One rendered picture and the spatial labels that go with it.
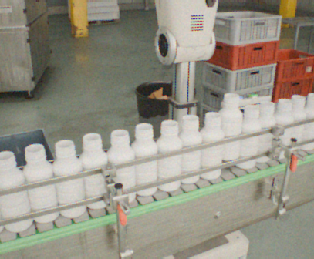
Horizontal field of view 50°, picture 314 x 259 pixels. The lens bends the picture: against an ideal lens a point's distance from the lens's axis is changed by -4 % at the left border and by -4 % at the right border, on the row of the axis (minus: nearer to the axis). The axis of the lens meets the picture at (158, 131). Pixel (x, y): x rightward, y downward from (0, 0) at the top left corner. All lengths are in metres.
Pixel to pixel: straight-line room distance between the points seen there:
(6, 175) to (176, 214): 0.40
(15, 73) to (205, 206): 3.77
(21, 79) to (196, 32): 3.26
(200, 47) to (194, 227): 0.79
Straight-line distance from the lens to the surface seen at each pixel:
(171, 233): 0.88
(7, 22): 4.33
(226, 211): 0.94
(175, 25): 1.39
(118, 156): 0.73
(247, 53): 3.20
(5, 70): 4.46
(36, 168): 0.71
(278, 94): 3.77
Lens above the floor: 1.48
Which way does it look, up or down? 26 degrees down
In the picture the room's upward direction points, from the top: 1 degrees clockwise
